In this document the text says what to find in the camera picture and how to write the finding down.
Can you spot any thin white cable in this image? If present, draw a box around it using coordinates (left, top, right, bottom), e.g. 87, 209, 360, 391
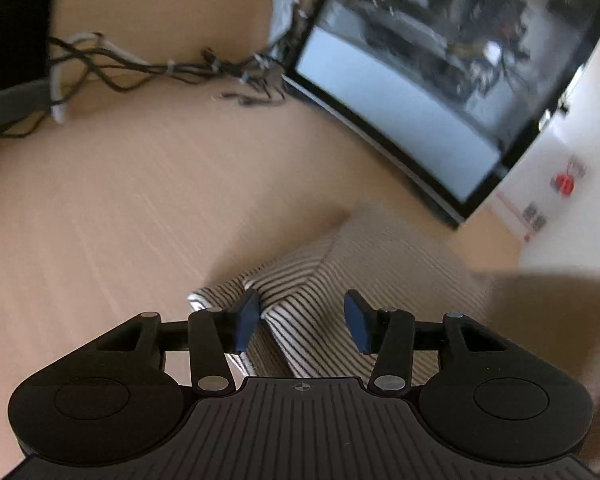
49, 32, 103, 123

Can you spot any white computer case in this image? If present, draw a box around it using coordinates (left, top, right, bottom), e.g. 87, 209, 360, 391
280, 0, 600, 231

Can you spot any dark monitor stand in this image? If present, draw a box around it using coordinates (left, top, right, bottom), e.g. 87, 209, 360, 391
0, 80, 53, 147

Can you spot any black cable bundle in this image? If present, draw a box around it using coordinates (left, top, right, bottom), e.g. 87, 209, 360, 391
47, 35, 306, 108

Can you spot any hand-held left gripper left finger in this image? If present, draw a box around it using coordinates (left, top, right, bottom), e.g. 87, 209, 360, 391
92, 288, 261, 394

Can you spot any white plug with cable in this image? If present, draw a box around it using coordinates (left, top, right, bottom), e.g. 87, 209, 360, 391
262, 0, 305, 47

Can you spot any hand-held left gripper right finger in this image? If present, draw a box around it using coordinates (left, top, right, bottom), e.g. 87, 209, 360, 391
344, 289, 516, 394

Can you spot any white box with red stripe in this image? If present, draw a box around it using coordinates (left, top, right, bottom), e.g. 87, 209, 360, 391
485, 150, 600, 271

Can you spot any beige striped knit garment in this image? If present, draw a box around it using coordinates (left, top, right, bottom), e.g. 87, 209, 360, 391
187, 204, 493, 380

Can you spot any black curved computer monitor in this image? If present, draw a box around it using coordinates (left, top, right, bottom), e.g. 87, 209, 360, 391
0, 0, 58, 98

